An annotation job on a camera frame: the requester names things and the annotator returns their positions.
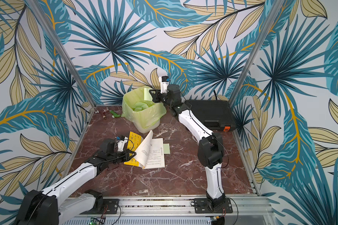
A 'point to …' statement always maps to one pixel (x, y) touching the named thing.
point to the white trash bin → (142, 129)
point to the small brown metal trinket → (104, 116)
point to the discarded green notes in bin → (142, 105)
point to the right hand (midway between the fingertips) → (149, 89)
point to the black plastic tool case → (218, 115)
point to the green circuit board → (93, 223)
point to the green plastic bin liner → (145, 118)
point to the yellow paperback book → (149, 151)
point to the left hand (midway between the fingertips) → (135, 155)
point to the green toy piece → (114, 115)
